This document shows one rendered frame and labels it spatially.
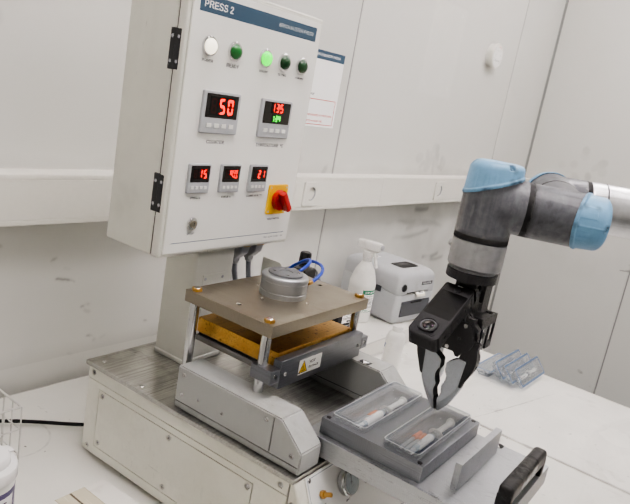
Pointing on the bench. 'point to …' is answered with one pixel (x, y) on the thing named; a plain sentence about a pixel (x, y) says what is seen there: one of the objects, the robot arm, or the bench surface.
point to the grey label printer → (395, 286)
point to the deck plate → (324, 402)
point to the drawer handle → (531, 465)
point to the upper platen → (220, 328)
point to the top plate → (277, 300)
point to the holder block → (372, 444)
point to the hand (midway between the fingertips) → (435, 402)
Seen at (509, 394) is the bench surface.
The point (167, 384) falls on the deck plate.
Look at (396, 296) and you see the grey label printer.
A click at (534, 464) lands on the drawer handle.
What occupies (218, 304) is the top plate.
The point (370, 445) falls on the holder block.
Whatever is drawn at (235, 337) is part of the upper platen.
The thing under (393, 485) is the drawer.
